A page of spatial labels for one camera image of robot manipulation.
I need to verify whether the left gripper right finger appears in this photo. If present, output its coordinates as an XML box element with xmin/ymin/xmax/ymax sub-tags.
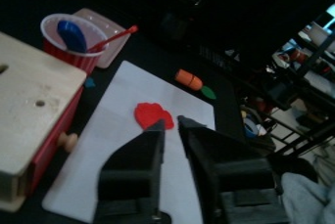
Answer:
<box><xmin>177</xmin><ymin>114</ymin><xmax>291</xmax><ymax>224</ymax></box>

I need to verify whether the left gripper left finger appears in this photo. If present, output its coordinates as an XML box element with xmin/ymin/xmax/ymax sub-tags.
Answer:
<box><xmin>93</xmin><ymin>118</ymin><xmax>173</xmax><ymax>224</ymax></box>

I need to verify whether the red drawer with wooden knob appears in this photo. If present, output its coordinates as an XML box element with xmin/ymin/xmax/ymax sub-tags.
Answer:
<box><xmin>26</xmin><ymin>85</ymin><xmax>85</xmax><ymax>200</ymax></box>

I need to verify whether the wooden drawer box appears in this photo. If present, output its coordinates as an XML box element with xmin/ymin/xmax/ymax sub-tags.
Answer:
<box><xmin>0</xmin><ymin>31</ymin><xmax>89</xmax><ymax>213</ymax></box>

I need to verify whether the red play dough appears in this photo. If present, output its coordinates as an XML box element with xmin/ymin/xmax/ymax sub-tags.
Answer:
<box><xmin>134</xmin><ymin>102</ymin><xmax>176</xmax><ymax>131</ymax></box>

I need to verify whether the blue tape roll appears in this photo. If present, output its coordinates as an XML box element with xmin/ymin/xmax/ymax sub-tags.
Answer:
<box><xmin>243</xmin><ymin>116</ymin><xmax>264</xmax><ymax>139</ymax></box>

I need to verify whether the grey fabric cloth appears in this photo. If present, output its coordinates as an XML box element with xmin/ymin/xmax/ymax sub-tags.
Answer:
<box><xmin>280</xmin><ymin>172</ymin><xmax>335</xmax><ymax>224</ymax></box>

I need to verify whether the red plastic utensil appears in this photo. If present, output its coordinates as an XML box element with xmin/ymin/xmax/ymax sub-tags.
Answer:
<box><xmin>86</xmin><ymin>24</ymin><xmax>140</xmax><ymax>54</ymax></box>

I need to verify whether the pink plastic tray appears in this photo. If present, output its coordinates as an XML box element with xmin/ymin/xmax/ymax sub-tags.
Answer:
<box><xmin>73</xmin><ymin>8</ymin><xmax>133</xmax><ymax>69</ymax></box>

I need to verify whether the green toy carrot top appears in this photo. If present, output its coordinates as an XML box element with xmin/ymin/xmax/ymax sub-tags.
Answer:
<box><xmin>200</xmin><ymin>85</ymin><xmax>218</xmax><ymax>101</ymax></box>

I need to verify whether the orange toy carrot piece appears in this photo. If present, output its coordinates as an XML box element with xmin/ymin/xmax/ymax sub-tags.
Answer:
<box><xmin>175</xmin><ymin>68</ymin><xmax>204</xmax><ymax>91</ymax></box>

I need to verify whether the small blue toy piece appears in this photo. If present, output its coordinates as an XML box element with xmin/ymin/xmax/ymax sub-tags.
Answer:
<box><xmin>84</xmin><ymin>77</ymin><xmax>97</xmax><ymax>89</ymax></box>

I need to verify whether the blue plastic utensil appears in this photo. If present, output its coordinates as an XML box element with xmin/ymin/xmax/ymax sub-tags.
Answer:
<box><xmin>57</xmin><ymin>20</ymin><xmax>89</xmax><ymax>54</ymax></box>

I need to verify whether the white container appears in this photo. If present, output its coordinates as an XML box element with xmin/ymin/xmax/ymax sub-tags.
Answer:
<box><xmin>307</xmin><ymin>22</ymin><xmax>335</xmax><ymax>47</ymax></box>

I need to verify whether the red plastic cup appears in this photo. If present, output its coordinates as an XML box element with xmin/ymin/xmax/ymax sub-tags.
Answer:
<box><xmin>39</xmin><ymin>13</ymin><xmax>110</xmax><ymax>74</ymax></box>

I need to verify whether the black metal shelf rack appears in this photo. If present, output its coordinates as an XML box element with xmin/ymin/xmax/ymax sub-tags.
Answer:
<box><xmin>244</xmin><ymin>28</ymin><xmax>335</xmax><ymax>158</ymax></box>

